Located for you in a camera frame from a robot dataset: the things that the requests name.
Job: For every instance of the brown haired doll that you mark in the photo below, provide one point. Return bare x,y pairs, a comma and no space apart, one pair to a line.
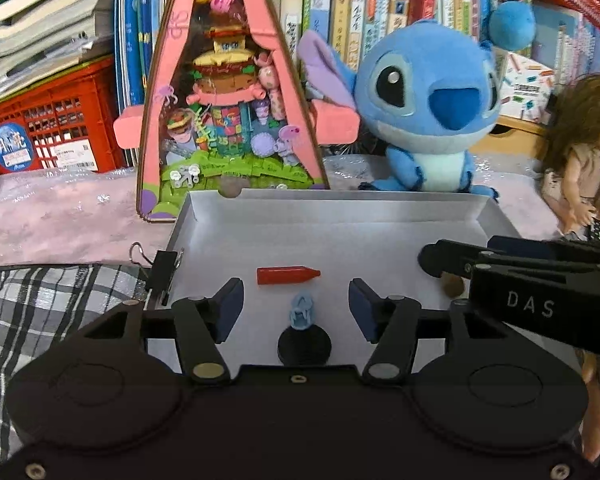
580,160

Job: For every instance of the stack of books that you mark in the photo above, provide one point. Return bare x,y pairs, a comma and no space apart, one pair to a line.
40,20

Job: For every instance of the white cardboard box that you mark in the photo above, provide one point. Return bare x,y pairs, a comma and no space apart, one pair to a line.
330,240

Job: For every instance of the black binder clip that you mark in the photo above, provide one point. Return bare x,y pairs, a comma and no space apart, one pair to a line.
161,270

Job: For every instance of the black round disc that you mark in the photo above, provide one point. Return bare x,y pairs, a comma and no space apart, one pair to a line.
304,347
442,260

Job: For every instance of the red plastic crate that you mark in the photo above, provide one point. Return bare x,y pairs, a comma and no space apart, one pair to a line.
70,110

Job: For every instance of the blue alien plush toy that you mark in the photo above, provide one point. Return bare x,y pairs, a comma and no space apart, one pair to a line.
430,75

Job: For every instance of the pink triangular miniature house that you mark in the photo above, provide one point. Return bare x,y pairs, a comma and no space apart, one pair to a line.
230,110

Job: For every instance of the light blue hair clip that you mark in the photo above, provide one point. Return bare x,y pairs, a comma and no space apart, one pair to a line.
302,314

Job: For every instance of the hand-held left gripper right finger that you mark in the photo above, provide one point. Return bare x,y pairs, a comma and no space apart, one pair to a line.
362,310

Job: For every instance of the black white plaid blanket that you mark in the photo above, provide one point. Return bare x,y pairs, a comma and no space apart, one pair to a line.
40,310

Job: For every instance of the brown nut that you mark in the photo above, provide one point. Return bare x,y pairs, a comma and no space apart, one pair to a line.
452,287

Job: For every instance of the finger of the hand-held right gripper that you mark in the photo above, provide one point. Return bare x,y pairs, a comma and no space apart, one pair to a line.
512,244
540,265

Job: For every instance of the blue white plush toy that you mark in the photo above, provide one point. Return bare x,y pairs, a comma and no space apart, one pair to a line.
512,25

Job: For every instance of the red crayon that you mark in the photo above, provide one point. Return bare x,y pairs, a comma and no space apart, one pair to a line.
285,275

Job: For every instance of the row of shelved books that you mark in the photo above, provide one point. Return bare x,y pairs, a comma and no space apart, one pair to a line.
340,10

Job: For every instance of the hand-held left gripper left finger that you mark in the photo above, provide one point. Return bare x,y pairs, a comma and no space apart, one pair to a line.
228,310

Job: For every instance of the white patterned box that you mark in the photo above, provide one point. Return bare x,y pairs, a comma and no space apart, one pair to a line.
527,85

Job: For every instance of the wooden drawer box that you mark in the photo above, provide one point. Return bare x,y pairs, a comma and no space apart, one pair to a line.
520,140

